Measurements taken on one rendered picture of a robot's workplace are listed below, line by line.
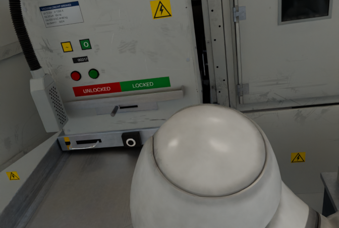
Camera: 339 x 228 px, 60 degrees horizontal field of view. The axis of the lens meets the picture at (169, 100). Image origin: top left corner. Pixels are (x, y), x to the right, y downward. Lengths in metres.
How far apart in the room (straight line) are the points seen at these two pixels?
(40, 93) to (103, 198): 0.35
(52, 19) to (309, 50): 0.89
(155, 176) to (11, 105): 1.09
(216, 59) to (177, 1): 0.40
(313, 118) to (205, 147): 1.19
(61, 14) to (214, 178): 0.83
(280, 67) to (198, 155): 1.06
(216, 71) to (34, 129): 0.77
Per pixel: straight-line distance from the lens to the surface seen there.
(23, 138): 1.30
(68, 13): 0.94
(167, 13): 0.86
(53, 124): 0.97
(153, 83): 0.93
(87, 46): 0.94
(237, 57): 1.18
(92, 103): 0.97
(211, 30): 1.15
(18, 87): 1.26
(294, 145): 1.41
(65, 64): 0.99
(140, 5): 0.87
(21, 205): 0.98
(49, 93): 0.94
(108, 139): 1.06
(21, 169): 1.71
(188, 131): 0.18
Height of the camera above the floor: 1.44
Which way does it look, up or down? 26 degrees down
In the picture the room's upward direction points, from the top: 10 degrees counter-clockwise
